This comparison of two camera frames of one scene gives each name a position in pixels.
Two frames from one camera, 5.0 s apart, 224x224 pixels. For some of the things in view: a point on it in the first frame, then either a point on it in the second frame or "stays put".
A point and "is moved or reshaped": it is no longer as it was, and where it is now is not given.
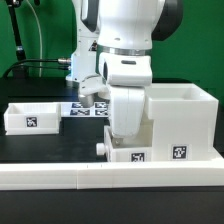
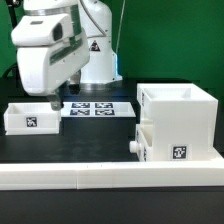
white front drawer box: [137, 149] is moved or reshaped
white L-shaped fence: [111, 175] stays put
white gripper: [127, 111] -> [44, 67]
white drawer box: [32, 118] stays put
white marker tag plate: [75, 109] stays put
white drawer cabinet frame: [184, 123] stays put
